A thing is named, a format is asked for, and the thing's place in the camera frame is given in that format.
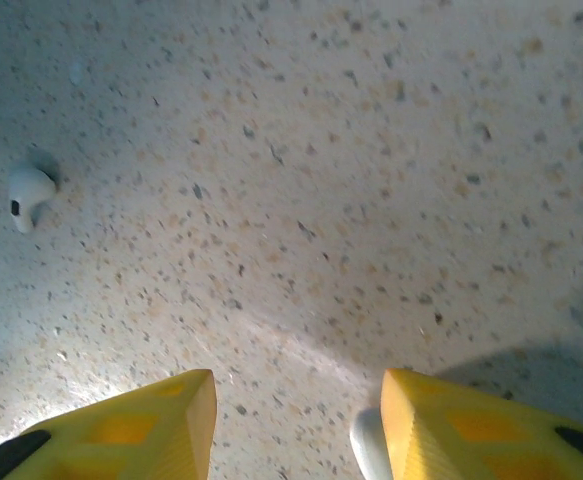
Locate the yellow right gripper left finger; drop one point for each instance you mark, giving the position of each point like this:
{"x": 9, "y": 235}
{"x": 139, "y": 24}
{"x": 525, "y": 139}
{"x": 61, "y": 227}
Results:
{"x": 136, "y": 440}

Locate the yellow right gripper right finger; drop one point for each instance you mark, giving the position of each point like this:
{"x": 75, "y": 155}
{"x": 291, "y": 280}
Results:
{"x": 471, "y": 440}

